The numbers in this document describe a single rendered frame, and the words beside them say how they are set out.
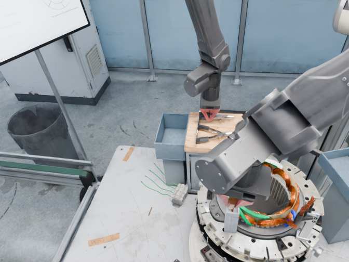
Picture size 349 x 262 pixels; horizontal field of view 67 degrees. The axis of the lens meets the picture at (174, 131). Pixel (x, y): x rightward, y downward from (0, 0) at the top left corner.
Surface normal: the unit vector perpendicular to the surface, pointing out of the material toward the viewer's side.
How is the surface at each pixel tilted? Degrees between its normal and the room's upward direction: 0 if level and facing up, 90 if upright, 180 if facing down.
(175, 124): 90
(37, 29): 83
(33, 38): 83
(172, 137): 0
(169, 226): 0
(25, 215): 0
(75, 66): 90
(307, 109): 75
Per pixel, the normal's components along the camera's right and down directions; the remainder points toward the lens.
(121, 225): -0.07, -0.73
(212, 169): -0.72, 0.47
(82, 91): -0.18, 0.68
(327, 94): -0.62, 0.37
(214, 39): 0.58, 0.52
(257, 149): 0.35, -0.41
